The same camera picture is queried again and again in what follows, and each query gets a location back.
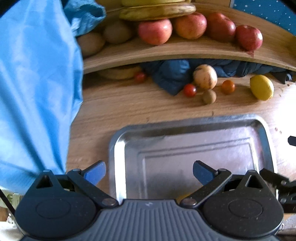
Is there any yellow lemon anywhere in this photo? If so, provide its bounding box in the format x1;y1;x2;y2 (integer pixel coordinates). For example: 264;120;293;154
249;75;274;101

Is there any brown longan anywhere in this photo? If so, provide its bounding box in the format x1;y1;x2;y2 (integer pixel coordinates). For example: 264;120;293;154
202;89;217;104

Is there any small orange tangerine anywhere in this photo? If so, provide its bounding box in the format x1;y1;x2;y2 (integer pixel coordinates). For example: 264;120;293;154
221;80;236;95

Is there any red cherry tomato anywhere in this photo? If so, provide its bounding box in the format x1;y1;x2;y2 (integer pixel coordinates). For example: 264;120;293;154
134;72;147;83
183;83;197;98

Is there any round beige speckled melon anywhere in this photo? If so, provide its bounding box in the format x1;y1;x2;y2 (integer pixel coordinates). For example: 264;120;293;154
193;64;218;90

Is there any metal baking tray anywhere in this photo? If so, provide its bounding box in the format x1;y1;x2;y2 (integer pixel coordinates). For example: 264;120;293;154
108;114;278;201

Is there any wooden desk shelf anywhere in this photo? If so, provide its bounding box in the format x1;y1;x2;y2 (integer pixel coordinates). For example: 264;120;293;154
84;3;295;74

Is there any beige fruit under shelf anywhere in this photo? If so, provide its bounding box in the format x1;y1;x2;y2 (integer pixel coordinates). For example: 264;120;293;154
97;65;142;80

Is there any red apple rightmost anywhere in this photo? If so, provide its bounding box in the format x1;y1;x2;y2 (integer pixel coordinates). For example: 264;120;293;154
235;25;263;51

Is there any dark blue quilted cloth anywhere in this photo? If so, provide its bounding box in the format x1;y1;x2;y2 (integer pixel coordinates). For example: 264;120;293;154
140;59;295;95

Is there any light blue garment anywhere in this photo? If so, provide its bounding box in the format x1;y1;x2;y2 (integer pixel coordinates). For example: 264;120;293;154
1;0;106;195

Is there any blue starry fabric wardrobe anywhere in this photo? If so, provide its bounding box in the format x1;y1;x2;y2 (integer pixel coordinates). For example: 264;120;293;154
230;0;295;36

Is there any kiwi left brown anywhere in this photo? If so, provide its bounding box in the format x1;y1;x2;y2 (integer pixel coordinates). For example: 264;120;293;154
77;32;105;58

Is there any kiwi brown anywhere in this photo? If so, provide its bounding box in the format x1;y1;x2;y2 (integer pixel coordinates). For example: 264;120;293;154
103;21;133;44
77;32;105;58

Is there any kiwi right brown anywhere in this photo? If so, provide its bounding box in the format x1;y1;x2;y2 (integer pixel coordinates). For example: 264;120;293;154
103;21;133;44

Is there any pale red apple leftmost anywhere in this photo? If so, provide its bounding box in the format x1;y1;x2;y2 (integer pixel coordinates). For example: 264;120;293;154
137;19;173;46

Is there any banana bunch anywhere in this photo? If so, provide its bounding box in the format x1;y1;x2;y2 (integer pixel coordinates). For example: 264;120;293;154
119;0;196;21

